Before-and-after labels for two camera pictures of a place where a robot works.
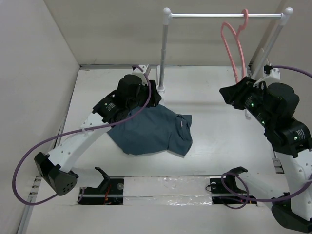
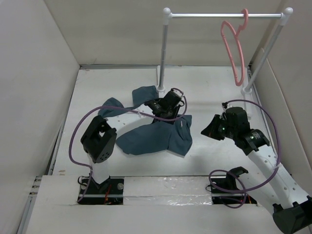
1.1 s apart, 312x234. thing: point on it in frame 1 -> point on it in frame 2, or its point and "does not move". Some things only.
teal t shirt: x=155 y=129 does not move
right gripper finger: x=232 y=93 -> x=216 y=129
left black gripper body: x=142 y=99 -> x=172 y=113
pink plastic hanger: x=240 y=45 does not move
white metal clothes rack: x=266 y=54 does not move
